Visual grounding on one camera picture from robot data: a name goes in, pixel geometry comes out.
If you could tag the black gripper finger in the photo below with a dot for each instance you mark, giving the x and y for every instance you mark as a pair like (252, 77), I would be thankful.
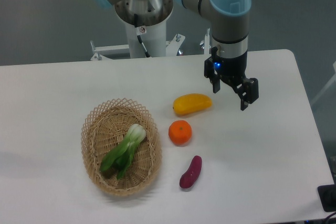
(215, 81)
(246, 88)

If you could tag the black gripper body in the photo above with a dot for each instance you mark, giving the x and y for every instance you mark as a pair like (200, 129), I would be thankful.
(230, 70)

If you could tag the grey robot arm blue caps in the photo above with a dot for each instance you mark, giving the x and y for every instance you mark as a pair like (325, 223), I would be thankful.
(145, 22)

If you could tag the woven wicker basket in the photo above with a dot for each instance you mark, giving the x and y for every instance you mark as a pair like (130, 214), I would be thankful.
(103, 129)

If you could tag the green bok choy vegetable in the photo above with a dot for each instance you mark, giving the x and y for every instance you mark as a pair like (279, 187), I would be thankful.
(122, 155)

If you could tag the yellow mango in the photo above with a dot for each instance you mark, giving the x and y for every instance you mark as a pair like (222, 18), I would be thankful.
(191, 103)

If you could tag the orange tangerine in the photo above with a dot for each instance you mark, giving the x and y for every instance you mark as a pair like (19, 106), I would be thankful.
(180, 132)

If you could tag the purple sweet potato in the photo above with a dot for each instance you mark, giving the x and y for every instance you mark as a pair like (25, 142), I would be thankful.
(189, 178)

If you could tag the black device at table edge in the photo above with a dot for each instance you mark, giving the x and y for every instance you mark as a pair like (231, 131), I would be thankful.
(327, 197)

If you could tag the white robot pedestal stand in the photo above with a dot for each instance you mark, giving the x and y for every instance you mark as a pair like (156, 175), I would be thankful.
(143, 42)

